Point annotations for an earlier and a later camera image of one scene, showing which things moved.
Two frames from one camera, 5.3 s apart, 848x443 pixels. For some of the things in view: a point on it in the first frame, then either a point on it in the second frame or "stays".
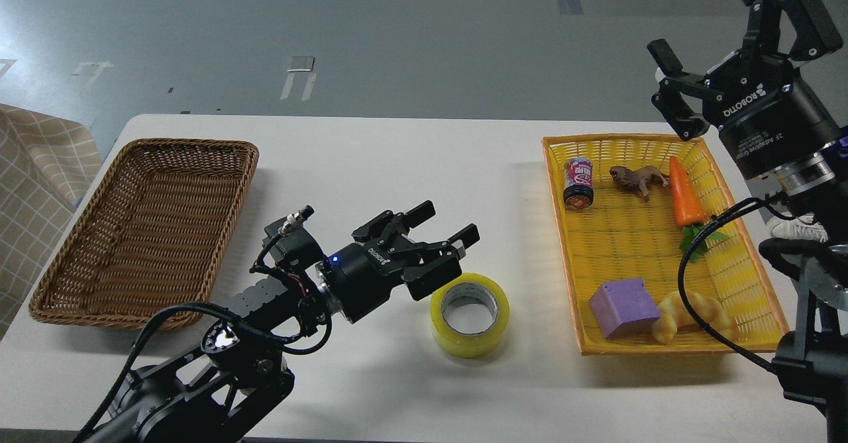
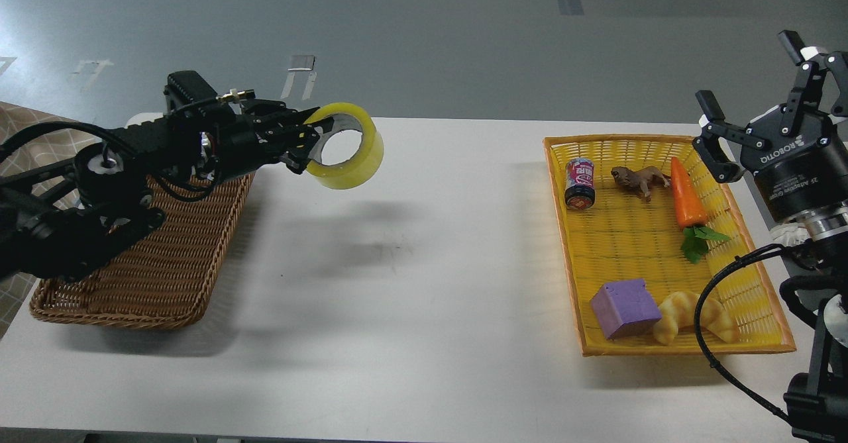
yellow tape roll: x=470 y=345 -> x=363 y=169
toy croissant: x=673 y=312 stays
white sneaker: x=803 y=226 stays
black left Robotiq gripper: x=360 y=275 -> x=260 y=132
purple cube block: x=621 y=305 stays
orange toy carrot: x=689 y=211 stays
